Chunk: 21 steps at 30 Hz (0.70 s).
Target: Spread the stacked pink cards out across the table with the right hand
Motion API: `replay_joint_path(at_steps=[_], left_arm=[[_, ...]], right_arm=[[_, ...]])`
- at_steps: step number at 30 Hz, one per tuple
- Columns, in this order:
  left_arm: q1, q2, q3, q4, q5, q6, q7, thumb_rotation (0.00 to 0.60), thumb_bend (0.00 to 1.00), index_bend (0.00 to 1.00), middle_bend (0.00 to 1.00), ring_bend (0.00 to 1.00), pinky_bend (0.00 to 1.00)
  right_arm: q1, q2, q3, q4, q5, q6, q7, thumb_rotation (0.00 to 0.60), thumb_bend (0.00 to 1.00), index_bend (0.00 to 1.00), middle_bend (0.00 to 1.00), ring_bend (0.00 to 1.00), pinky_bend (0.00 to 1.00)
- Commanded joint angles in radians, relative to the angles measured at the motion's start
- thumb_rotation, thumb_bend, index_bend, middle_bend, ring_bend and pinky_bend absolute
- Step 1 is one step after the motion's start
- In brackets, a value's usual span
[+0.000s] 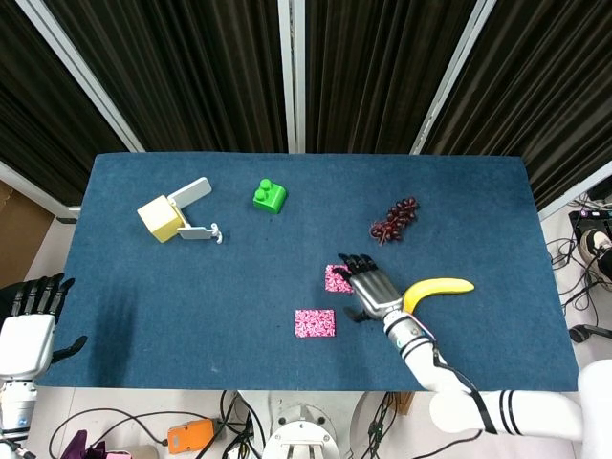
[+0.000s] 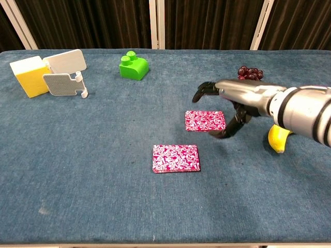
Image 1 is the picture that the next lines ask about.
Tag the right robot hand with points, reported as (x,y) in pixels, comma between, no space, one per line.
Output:
(375,289)

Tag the pink sponge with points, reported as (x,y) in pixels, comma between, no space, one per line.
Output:
(334,282)

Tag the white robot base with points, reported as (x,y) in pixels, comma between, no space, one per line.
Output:
(303,440)

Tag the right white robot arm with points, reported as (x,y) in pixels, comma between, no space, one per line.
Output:
(430,368)

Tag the pink patterned rectangular block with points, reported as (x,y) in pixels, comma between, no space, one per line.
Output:
(315,323)

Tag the yellow banana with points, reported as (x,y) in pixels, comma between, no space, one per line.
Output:
(430,288)

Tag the bunch of dark red grapes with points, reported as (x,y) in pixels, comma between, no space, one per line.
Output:
(397,220)

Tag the green toy building block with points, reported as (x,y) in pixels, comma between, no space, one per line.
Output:
(270,197)

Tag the blue fabric tablecloth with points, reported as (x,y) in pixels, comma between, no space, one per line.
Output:
(191,296)

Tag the white plastic plate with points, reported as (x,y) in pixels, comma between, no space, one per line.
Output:
(193,189)

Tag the black chair foot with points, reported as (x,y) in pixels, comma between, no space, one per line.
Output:
(585,332)

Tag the black electronic box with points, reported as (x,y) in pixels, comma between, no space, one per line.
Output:
(581,222)

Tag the black pleated curtain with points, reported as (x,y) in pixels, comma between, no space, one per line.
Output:
(540,91)
(378,72)
(33,105)
(181,72)

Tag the black and white shoe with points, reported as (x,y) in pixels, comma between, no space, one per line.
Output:
(595,246)

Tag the yellow and white box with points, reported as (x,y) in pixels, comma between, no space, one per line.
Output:
(160,220)

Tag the orange handheld device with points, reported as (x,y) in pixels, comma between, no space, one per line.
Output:
(190,436)

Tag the purple bag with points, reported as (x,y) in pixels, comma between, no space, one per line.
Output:
(81,447)

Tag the brown cardboard box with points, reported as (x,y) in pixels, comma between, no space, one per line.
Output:
(19,229)

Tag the white frame post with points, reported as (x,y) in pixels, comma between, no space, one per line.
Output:
(578,189)
(33,184)
(452,76)
(81,76)
(292,76)

